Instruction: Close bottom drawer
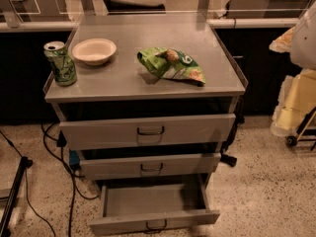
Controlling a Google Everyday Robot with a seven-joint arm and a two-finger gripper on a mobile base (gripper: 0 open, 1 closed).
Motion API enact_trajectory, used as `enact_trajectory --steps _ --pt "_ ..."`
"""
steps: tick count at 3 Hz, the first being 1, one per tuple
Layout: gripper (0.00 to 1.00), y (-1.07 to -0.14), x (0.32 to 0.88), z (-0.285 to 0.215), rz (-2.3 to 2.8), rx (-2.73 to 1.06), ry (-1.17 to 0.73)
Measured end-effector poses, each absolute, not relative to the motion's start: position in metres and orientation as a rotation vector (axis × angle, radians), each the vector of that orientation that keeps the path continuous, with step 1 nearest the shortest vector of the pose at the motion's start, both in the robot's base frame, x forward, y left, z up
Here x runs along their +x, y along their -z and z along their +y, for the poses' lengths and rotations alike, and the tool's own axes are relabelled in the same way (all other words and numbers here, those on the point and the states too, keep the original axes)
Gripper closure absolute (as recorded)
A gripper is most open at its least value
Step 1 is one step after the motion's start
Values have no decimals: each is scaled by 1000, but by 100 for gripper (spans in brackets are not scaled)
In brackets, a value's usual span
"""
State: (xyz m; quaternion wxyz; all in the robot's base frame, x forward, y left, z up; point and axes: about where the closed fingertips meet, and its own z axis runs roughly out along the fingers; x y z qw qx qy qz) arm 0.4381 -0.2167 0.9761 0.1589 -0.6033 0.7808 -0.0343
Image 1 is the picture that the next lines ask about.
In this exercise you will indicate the green soda can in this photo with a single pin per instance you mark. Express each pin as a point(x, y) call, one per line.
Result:
point(62, 65)

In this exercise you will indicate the blue power box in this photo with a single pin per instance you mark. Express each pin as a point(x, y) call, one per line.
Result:
point(74, 160)

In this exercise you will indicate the black wheeled cart frame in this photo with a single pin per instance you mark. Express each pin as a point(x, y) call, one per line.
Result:
point(305, 132)

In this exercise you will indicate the grey top drawer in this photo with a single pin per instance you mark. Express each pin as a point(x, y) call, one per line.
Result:
point(134, 132)

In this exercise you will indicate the black stand leg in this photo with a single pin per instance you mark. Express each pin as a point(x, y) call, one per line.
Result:
point(25, 163)

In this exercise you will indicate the grey drawer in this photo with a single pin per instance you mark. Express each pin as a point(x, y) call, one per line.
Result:
point(134, 132)
point(149, 166)
point(152, 205)

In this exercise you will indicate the white paper bowl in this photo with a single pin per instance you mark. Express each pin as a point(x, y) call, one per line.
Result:
point(94, 51)

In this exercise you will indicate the green chip bag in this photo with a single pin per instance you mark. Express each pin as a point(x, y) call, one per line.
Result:
point(168, 63)

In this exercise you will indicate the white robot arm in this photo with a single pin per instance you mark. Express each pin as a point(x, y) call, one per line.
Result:
point(297, 95)

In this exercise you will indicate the black plug right of cabinet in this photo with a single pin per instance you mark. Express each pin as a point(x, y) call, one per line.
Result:
point(230, 160)

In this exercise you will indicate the grey bottom drawer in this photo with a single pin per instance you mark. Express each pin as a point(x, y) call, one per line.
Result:
point(152, 205)

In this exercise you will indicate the grey middle drawer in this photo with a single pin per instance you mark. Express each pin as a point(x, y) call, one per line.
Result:
point(149, 166)

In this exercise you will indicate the grey metal drawer cabinet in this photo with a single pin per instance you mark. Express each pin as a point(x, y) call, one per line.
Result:
point(124, 89)

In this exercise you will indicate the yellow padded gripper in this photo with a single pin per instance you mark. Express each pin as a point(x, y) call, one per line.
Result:
point(304, 44)

